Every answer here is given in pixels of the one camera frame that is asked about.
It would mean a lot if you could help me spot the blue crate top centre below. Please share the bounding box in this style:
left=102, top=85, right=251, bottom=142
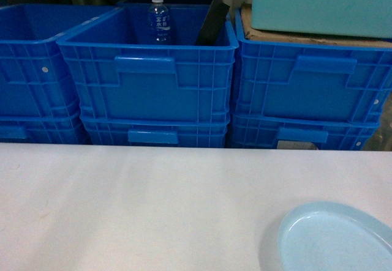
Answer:
left=58, top=4, right=238, bottom=125

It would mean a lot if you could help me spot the blue crate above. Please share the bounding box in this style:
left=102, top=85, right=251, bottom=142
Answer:
left=1, top=113, right=91, bottom=144
left=58, top=4, right=238, bottom=125
left=1, top=4, right=113, bottom=118
left=232, top=7, right=391, bottom=124
left=228, top=113, right=380, bottom=150
left=81, top=114, right=230, bottom=148

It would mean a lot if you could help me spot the blue crate bottom left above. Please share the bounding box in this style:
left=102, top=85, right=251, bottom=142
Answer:
left=1, top=113, right=91, bottom=144

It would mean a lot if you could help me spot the blue crate bottom centre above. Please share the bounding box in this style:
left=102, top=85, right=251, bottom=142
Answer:
left=81, top=114, right=230, bottom=148

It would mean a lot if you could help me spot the turquoise plastic box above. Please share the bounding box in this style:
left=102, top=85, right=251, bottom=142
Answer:
left=252, top=0, right=391, bottom=39

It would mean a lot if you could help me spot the blue crate top right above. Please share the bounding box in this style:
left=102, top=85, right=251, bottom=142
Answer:
left=232, top=7, right=391, bottom=124

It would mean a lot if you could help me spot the black flat board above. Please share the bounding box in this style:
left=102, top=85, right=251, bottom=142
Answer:
left=195, top=0, right=230, bottom=46

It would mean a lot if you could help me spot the light blue round tray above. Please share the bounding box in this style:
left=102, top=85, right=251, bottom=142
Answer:
left=258, top=201, right=391, bottom=270

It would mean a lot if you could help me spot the clear plastic water bottle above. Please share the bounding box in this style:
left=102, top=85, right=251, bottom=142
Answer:
left=148, top=0, right=172, bottom=45

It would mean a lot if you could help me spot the blue crate top left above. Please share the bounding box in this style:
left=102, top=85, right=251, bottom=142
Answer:
left=1, top=4, right=113, bottom=118

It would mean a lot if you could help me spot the brown cardboard sheet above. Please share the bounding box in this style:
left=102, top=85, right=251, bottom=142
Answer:
left=240, top=4, right=391, bottom=49

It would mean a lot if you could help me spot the blue crate bottom right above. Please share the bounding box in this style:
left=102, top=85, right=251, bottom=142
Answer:
left=228, top=113, right=380, bottom=150

